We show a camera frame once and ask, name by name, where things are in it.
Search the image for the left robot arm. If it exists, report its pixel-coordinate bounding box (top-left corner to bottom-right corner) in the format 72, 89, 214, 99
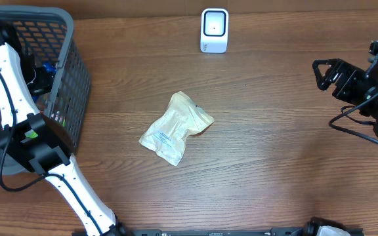
0, 20, 130, 235

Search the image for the white barcode scanner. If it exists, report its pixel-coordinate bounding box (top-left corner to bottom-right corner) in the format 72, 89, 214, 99
200, 8, 229, 54

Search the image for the blue Oreo cookie pack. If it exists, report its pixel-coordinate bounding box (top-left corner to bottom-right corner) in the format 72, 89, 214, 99
32, 62, 57, 102

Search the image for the beige paper pouch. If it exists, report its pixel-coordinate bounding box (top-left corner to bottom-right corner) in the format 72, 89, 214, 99
139, 91, 215, 166

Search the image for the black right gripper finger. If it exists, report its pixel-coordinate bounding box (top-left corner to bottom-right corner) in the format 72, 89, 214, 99
313, 64, 339, 90
312, 58, 341, 68

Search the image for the green snack packet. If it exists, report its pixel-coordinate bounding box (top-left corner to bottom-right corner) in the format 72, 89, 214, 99
50, 111, 66, 127

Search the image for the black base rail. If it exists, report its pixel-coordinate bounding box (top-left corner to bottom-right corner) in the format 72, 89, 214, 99
72, 216, 364, 236

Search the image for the grey plastic mesh basket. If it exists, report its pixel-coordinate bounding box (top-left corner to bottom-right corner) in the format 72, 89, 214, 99
0, 5, 91, 160

